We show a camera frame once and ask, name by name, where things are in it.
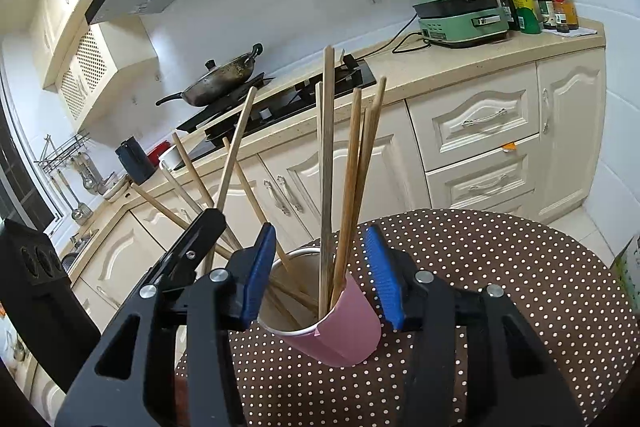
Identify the red container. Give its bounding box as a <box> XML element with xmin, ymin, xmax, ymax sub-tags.
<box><xmin>147</xmin><ymin>141</ymin><xmax>173</xmax><ymax>165</ymax></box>

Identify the green white rice bag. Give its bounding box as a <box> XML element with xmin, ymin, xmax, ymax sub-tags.
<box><xmin>620</xmin><ymin>237</ymin><xmax>640</xmax><ymax>303</ymax></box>

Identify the steel wok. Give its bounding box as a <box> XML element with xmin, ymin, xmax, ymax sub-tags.
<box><xmin>155</xmin><ymin>43</ymin><xmax>264</xmax><ymax>108</ymax></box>

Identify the white mug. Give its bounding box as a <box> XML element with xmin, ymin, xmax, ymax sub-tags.
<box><xmin>159</xmin><ymin>144</ymin><xmax>188</xmax><ymax>172</ymax></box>

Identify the black power cable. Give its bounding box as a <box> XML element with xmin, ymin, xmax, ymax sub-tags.
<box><xmin>357</xmin><ymin>27</ymin><xmax>432</xmax><ymax>58</ymax></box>

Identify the bunch of wooden chopsticks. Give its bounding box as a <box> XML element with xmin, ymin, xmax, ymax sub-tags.
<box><xmin>129</xmin><ymin>76</ymin><xmax>388</xmax><ymax>313</ymax></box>

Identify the dark framed window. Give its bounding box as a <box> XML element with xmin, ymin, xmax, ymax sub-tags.
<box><xmin>0</xmin><ymin>77</ymin><xmax>57</xmax><ymax>235</ymax></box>

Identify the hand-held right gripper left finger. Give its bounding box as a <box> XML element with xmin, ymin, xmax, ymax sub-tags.
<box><xmin>54</xmin><ymin>222</ymin><xmax>277</xmax><ymax>427</ymax></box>

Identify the brown dotted tablecloth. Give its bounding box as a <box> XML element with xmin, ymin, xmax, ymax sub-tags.
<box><xmin>172</xmin><ymin>208</ymin><xmax>638</xmax><ymax>427</ymax></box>

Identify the black glass gas stove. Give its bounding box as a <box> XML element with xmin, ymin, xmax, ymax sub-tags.
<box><xmin>175</xmin><ymin>57</ymin><xmax>377</xmax><ymax>148</ymax></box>

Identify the pink paper cup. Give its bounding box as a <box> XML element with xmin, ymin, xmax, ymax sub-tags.
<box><xmin>256</xmin><ymin>247</ymin><xmax>383</xmax><ymax>367</ymax></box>

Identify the small cream lattice wall cabinet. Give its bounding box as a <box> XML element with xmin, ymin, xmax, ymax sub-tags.
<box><xmin>42</xmin><ymin>14</ymin><xmax>161</xmax><ymax>132</ymax></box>

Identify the dark kettle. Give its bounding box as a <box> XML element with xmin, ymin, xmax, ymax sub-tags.
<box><xmin>115</xmin><ymin>136</ymin><xmax>157</xmax><ymax>185</ymax></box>

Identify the green electric grill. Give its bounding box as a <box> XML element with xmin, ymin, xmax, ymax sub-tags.
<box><xmin>412</xmin><ymin>0</ymin><xmax>512</xmax><ymax>48</ymax></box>

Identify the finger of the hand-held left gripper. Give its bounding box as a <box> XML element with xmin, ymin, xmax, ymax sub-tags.
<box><xmin>149</xmin><ymin>207</ymin><xmax>227</xmax><ymax>294</ymax></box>

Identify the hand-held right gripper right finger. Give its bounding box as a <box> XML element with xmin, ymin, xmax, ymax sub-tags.
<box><xmin>363</xmin><ymin>226</ymin><xmax>586</xmax><ymax>427</ymax></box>

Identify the steel sink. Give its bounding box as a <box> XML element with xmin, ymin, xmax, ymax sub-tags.
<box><xmin>60</xmin><ymin>227</ymin><xmax>101</xmax><ymax>275</ymax></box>

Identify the white bowl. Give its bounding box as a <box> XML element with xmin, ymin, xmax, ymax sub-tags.
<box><xmin>97</xmin><ymin>174</ymin><xmax>128</xmax><ymax>202</ymax></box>

